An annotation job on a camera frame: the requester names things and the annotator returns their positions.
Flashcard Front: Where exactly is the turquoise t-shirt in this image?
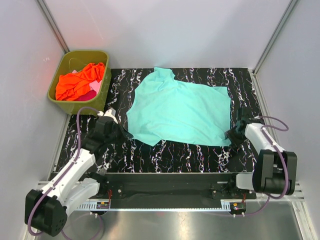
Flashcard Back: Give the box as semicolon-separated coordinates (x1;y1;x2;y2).
126;67;231;147

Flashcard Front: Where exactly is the light pink t-shirt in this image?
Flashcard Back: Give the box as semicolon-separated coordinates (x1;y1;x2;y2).
71;69;103;94

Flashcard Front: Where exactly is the black marble pattern mat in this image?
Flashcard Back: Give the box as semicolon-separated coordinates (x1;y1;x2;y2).
53;67;266;174

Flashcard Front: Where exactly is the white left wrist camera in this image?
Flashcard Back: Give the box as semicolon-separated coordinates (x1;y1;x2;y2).
97;107;119;124

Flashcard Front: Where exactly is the magenta t-shirt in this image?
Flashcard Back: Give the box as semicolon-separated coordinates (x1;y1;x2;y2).
75;90;97;102

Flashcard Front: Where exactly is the orange t-shirt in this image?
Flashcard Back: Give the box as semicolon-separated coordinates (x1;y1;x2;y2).
55;62;106;101

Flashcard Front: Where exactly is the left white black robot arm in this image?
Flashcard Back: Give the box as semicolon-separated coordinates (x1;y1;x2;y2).
24;115;132;237

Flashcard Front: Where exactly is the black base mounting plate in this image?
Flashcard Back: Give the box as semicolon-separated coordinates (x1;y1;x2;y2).
93;173;257;206

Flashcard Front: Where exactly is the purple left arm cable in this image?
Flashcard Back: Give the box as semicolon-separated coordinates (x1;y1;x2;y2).
26;106;106;239

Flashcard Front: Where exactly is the olive green plastic bin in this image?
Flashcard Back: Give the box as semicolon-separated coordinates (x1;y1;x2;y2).
47;50;111;115

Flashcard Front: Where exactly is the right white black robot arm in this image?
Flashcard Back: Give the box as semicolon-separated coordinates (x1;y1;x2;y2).
225;107;298;199

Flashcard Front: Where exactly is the slotted aluminium rail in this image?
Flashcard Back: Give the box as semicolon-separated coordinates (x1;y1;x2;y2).
72;200;231;212

